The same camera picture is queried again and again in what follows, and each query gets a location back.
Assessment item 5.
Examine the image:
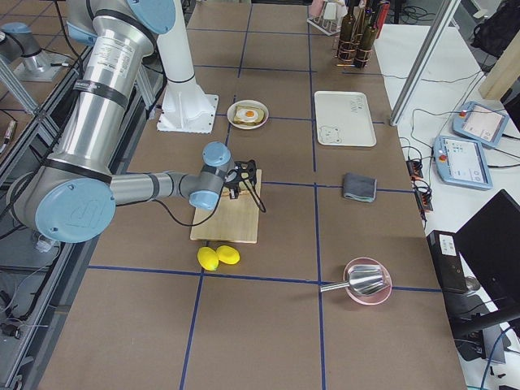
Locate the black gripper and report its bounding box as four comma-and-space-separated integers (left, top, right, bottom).
225, 170, 243, 189

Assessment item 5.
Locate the bread slice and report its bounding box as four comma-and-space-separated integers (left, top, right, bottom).
232, 106, 265, 126
221, 188, 252, 200

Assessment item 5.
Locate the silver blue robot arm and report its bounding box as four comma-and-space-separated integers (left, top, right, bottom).
6, 1, 235, 243

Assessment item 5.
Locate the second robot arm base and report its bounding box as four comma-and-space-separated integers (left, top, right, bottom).
1, 22, 68, 82

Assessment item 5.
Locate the cream bear tray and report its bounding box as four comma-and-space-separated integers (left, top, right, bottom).
314, 91, 376, 147

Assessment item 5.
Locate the wooden cutting board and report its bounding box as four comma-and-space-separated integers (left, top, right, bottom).
190, 181, 259, 244

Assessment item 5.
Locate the yellow lemon near board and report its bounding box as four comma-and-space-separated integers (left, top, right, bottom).
215, 245, 241, 265

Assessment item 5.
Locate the white round plate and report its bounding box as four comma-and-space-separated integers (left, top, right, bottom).
227, 100, 269, 130

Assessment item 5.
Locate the fried egg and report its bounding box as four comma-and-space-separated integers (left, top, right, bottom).
235, 108, 260, 123

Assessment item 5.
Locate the yellow lemon outer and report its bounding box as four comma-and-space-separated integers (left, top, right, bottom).
197, 246, 219, 271

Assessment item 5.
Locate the bread slice under egg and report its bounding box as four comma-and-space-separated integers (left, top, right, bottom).
232, 106, 265, 126

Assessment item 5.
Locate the grey folded cloth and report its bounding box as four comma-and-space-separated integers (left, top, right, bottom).
342, 172, 377, 202

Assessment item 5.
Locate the metal scoop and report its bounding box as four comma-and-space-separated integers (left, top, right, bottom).
320, 264, 389, 297

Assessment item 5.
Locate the pink bowl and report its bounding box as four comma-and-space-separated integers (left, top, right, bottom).
343, 257, 392, 306

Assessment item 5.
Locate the dark wine bottle left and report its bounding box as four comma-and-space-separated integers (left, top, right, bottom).
337, 0, 359, 61

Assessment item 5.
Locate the dark wine bottle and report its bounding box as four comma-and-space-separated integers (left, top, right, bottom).
353, 7, 378, 68
337, 0, 359, 61

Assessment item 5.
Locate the orange black usb hub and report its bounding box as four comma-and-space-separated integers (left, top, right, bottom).
406, 159, 433, 215

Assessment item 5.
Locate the dark wine bottle right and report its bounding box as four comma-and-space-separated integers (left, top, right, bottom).
353, 7, 378, 68

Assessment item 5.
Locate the black computer box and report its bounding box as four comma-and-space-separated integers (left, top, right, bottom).
427, 230, 468, 294

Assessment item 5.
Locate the blue teach pendant near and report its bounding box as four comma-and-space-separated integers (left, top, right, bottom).
433, 136, 493, 190

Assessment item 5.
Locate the blue teach pendant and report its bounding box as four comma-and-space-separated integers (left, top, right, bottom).
433, 136, 493, 190
452, 101, 509, 148

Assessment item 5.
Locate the blue teach pendant far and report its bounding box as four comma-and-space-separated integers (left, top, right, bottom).
452, 101, 509, 148

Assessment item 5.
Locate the black monitor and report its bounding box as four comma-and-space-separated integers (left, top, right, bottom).
452, 189, 519, 337

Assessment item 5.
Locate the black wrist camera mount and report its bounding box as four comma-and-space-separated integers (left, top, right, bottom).
235, 159, 257, 184

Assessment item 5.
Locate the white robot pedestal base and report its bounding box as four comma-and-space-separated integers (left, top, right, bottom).
158, 0, 219, 134

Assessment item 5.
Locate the white wire cup rack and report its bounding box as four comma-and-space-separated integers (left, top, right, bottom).
307, 0, 348, 36

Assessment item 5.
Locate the copper wire bottle rack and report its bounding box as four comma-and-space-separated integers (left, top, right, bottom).
336, 33, 372, 67

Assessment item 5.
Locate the aluminium frame post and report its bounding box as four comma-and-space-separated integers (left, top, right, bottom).
389, 0, 461, 126

